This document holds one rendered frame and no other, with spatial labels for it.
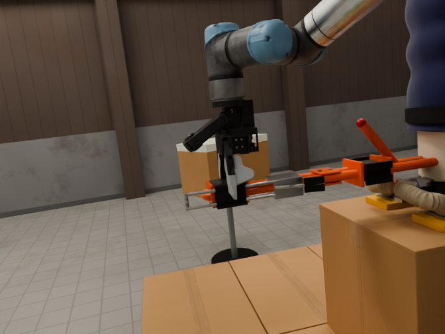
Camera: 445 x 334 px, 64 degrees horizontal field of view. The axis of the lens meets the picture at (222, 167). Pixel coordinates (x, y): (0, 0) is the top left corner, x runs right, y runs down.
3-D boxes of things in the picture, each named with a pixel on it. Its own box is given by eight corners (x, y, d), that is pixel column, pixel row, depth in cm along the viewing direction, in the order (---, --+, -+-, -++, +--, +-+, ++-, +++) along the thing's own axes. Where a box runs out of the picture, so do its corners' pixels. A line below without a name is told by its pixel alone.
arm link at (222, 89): (211, 79, 72) (205, 83, 80) (214, 103, 73) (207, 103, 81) (247, 77, 73) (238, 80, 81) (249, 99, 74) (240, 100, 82)
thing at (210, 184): (242, 195, 86) (239, 175, 85) (249, 202, 79) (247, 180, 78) (207, 201, 84) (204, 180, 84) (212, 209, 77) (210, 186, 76)
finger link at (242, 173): (259, 194, 74) (251, 151, 76) (232, 198, 73) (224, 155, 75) (256, 196, 77) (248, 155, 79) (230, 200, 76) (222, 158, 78)
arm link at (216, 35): (221, 18, 69) (195, 28, 75) (226, 77, 70) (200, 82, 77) (249, 22, 74) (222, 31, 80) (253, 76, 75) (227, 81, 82)
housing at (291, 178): (293, 189, 87) (291, 171, 87) (304, 195, 81) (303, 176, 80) (265, 193, 86) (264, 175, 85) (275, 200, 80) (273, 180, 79)
